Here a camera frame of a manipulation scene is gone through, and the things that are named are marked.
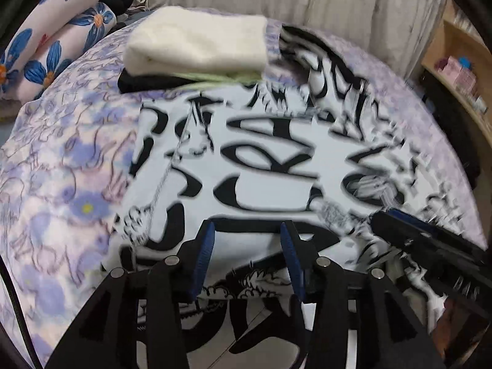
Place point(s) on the right hand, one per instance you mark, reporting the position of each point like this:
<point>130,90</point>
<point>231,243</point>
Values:
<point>458,334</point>

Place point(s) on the wooden bookshelf unit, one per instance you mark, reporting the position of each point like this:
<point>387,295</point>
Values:
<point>466,121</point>

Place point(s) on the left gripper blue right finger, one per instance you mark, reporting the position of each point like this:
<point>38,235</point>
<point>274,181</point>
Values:
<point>300,257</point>

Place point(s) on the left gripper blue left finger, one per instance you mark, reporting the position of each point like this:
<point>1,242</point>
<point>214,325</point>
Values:
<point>203,246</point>

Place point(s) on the pink blue flower rolled quilt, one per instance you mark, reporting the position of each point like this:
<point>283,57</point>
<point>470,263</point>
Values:
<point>34,55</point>

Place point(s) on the pink storage boxes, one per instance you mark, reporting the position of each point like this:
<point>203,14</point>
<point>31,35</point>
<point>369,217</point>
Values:
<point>458,73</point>

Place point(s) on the black folded garment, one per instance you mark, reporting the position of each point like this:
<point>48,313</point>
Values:
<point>127,83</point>

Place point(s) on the light green folded garment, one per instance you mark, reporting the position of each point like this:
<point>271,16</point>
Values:
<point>243,77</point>

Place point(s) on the cream folded fleece garment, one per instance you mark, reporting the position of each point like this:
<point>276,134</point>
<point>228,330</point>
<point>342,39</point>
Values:
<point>175,40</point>

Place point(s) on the purple floral bed blanket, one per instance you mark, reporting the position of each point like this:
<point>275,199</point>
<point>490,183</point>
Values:
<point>64,173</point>

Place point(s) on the black white graffiti print jacket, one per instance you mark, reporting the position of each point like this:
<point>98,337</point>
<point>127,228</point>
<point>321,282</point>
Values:
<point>324,155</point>

